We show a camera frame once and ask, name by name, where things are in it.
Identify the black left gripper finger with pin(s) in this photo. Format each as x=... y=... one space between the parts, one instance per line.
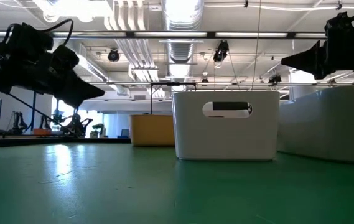
x=77 y=90

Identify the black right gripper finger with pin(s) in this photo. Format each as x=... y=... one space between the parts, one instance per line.
x=313 y=62

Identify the black background robot arm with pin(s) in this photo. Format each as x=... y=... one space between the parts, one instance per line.
x=77 y=124
x=18 y=123

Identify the white round building column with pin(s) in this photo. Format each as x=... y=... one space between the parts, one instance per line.
x=301 y=85

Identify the orange background box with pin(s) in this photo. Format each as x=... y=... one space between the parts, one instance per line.
x=41 y=132

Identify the small grey background screen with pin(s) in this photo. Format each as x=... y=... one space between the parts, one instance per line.
x=124 y=133

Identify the large white plastic bin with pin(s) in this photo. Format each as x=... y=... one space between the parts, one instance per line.
x=329 y=124

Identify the white ceiling pipe bundle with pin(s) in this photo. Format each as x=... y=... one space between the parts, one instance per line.
x=136 y=46

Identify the yellow wooden box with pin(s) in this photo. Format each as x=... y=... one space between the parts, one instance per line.
x=150 y=127

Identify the slim grey overhead rail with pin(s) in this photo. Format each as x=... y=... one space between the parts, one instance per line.
x=242 y=83

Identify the silver spiral ceiling duct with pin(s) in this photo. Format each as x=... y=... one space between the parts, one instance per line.
x=181 y=18

